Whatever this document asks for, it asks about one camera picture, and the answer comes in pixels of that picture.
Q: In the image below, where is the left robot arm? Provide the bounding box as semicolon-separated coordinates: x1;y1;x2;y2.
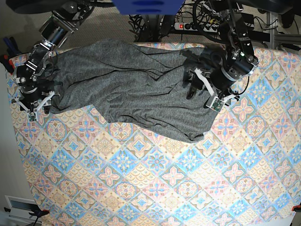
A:
186;0;259;113

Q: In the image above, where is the grey t-shirt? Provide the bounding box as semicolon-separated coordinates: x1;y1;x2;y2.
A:
46;39;221;143

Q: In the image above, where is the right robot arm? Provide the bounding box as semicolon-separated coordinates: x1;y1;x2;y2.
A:
6;0;97;121

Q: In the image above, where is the aluminium frame post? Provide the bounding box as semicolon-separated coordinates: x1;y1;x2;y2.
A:
267;12;301;49

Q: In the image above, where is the patterned tablecloth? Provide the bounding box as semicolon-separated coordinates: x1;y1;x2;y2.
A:
10;48;301;226

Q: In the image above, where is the red clamp lower right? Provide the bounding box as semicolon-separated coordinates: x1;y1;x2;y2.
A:
292;205;301;213

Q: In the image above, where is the red black clamp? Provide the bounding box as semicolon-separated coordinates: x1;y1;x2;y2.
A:
0;55;15;74
4;208;49;218

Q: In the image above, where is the white wall vent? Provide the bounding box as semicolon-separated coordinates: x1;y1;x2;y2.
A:
5;195;39;212

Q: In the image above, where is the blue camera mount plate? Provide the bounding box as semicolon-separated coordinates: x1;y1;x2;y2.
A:
112;0;184;15

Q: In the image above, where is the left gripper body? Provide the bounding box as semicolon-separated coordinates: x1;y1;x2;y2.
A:
194;68;239;111

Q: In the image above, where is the red black clamp lower left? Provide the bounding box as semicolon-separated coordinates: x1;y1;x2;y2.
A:
4;208;49;218

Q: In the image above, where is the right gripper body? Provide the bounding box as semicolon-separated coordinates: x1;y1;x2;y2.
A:
11;91;56;122

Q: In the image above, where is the red black clamp upper left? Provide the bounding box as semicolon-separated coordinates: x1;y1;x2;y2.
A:
0;55;15;74

